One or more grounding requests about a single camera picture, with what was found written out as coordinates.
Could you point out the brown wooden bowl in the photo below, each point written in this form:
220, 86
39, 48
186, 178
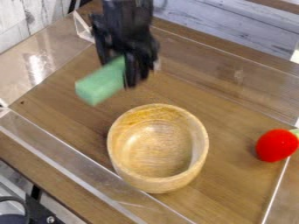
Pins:
158, 145

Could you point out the red strawberry toy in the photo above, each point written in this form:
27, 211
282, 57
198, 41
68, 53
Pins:
276, 144

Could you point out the clear acrylic corner bracket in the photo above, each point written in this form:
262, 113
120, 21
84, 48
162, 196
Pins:
82, 27

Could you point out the green rectangular block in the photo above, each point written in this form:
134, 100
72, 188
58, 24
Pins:
102, 83

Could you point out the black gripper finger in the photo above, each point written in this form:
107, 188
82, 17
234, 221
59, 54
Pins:
107, 53
139, 64

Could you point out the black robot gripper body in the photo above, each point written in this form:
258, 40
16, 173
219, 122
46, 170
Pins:
127, 19

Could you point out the black metal table leg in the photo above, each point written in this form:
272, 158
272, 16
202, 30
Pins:
36, 192

